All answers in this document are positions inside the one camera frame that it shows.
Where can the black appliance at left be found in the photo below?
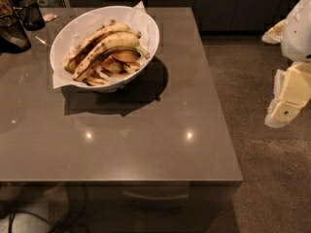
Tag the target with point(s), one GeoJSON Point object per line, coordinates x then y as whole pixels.
{"type": "Point", "coordinates": [13, 38]}

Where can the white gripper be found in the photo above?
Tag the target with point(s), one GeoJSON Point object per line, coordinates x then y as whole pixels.
{"type": "Point", "coordinates": [297, 33]}

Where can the small banana pieces bottom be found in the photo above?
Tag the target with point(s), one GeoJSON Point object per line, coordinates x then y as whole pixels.
{"type": "Point", "coordinates": [111, 71]}

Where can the small wrapper on table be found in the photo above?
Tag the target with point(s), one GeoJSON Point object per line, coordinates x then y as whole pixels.
{"type": "Point", "coordinates": [49, 17]}

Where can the small yellow banana middle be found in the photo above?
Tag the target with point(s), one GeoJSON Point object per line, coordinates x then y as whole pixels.
{"type": "Point", "coordinates": [126, 55]}

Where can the drawer handle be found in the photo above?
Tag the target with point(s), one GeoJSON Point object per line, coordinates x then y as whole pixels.
{"type": "Point", "coordinates": [157, 198]}

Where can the white paper bowl liner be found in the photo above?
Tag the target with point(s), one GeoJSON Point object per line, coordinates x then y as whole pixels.
{"type": "Point", "coordinates": [142, 20]}

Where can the dark glass cup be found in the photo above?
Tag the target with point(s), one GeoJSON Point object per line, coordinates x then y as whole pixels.
{"type": "Point", "coordinates": [30, 15]}

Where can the white oval bowl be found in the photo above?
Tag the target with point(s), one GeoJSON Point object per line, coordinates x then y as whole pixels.
{"type": "Point", "coordinates": [81, 23]}

